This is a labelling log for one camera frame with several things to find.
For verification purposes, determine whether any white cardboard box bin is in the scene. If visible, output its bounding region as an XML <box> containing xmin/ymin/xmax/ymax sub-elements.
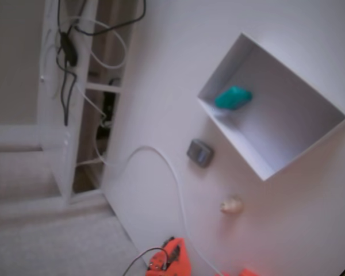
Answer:
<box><xmin>196</xmin><ymin>32</ymin><xmax>345</xmax><ymax>182</ymax></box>

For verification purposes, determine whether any black power cable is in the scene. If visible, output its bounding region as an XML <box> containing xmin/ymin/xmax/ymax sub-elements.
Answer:
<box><xmin>56</xmin><ymin>0</ymin><xmax>147</xmax><ymax>127</ymax></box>

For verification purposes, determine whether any thin white hanging cable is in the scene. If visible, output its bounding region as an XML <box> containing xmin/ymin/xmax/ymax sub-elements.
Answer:
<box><xmin>74</xmin><ymin>82</ymin><xmax>109</xmax><ymax>127</ymax></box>

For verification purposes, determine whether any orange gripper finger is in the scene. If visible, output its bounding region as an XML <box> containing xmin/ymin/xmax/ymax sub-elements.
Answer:
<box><xmin>174</xmin><ymin>237</ymin><xmax>190</xmax><ymax>265</ymax></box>
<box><xmin>162</xmin><ymin>236</ymin><xmax>177</xmax><ymax>260</ymax></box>

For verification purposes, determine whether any long white cable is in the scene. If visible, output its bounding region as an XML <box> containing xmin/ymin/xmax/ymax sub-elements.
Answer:
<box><xmin>93</xmin><ymin>145</ymin><xmax>224</xmax><ymax>276</ymax></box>

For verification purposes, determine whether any green rounded cube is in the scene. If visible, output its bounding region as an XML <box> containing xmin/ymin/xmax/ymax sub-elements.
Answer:
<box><xmin>214</xmin><ymin>85</ymin><xmax>253</xmax><ymax>111</ymax></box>

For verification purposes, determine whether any white looped cable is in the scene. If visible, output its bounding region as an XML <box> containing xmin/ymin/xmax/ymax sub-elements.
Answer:
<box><xmin>70</xmin><ymin>16</ymin><xmax>127</xmax><ymax>70</ymax></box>

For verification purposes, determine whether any white shelf frame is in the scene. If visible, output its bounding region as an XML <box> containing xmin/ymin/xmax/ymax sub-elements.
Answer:
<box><xmin>37</xmin><ymin>0</ymin><xmax>135</xmax><ymax>206</ymax></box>

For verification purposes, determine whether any small white bear figurine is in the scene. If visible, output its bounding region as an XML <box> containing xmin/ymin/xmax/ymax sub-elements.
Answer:
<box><xmin>220</xmin><ymin>194</ymin><xmax>244</xmax><ymax>215</ymax></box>

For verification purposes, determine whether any grey metal tin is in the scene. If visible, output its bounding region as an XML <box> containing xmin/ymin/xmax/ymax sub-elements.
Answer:
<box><xmin>186</xmin><ymin>138</ymin><xmax>214</xmax><ymax>168</ymax></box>

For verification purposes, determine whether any orange gripper body black servo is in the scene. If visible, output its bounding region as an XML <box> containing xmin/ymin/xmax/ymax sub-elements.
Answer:
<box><xmin>145</xmin><ymin>252</ymin><xmax>193</xmax><ymax>276</ymax></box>

